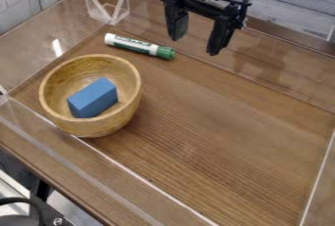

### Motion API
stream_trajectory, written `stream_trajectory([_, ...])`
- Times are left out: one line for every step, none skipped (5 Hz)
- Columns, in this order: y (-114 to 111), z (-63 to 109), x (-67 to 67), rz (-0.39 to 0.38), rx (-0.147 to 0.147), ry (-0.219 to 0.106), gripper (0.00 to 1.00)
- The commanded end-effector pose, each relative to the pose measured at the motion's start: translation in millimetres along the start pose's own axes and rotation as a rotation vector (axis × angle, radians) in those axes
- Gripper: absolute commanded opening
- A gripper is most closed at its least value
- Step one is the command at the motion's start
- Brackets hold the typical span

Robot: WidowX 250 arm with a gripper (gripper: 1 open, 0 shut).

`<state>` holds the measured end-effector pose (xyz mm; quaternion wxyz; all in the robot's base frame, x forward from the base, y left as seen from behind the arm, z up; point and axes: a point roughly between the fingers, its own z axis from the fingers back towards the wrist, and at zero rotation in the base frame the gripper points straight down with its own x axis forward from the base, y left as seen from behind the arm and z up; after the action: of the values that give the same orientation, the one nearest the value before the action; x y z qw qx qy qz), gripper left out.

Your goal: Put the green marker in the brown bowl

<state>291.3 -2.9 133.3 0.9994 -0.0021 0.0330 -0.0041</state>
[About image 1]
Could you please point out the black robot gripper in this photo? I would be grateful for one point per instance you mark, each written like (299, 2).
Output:
(228, 13)

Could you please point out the green white marker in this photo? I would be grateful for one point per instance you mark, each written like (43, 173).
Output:
(165, 53)

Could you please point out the brown wooden bowl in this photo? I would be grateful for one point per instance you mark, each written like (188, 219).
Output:
(70, 77)

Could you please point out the blue rectangular block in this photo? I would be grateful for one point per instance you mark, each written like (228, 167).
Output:
(94, 99)

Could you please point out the clear acrylic triangular bracket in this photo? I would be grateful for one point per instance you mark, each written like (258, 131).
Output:
(106, 12)

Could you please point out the clear acrylic tray wall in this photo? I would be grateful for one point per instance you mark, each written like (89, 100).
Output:
(113, 193)

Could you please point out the black metal table frame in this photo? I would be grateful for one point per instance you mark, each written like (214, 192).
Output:
(53, 216)

